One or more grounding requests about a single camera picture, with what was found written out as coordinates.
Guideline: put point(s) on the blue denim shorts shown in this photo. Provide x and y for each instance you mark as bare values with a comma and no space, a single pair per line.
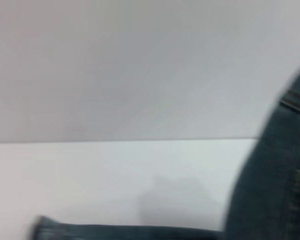
277,175

